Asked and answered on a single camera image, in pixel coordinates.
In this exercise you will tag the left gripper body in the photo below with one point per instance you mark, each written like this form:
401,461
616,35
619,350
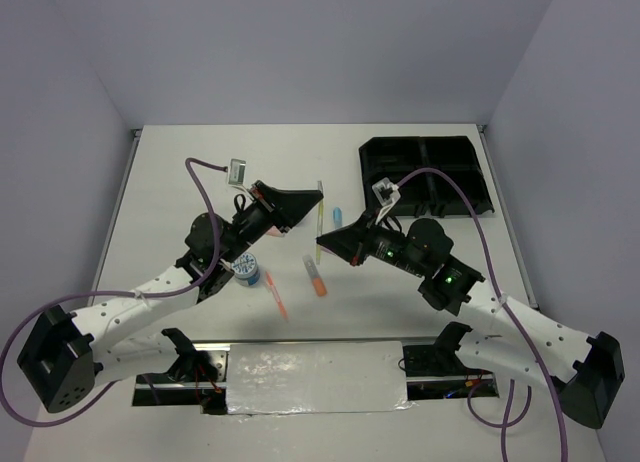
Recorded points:
250,226

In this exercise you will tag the thin yellow highlighter pen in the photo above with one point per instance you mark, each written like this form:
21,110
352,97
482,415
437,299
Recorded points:
320,222

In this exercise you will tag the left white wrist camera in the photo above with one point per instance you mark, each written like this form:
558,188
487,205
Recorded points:
236,172

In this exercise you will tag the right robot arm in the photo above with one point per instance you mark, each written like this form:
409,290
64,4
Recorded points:
490,331

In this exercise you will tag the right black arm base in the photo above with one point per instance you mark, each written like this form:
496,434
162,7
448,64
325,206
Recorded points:
433,374

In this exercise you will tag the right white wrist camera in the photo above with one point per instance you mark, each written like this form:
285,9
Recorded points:
387,194

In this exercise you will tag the thin orange highlighter pen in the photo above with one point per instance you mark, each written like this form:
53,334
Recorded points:
277,298

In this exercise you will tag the blue slime jar front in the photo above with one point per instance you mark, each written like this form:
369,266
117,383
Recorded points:
246,270

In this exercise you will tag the orange-capped pink highlighter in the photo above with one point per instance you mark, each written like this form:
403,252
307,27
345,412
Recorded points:
274,232

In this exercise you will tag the silver foil-covered panel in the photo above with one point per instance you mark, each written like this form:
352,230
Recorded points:
315,378

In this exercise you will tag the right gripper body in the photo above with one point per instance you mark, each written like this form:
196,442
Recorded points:
384,242

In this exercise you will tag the orange-tipped grey highlighter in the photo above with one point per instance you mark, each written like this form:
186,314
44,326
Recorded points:
314,275

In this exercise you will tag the blue-capped clear highlighter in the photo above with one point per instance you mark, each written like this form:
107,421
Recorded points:
337,217

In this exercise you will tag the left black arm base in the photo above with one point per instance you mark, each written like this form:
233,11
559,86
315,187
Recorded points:
196,378

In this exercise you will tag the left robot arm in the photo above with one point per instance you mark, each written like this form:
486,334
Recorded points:
67,354

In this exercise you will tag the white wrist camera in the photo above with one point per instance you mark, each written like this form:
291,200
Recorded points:
387,194
236,172

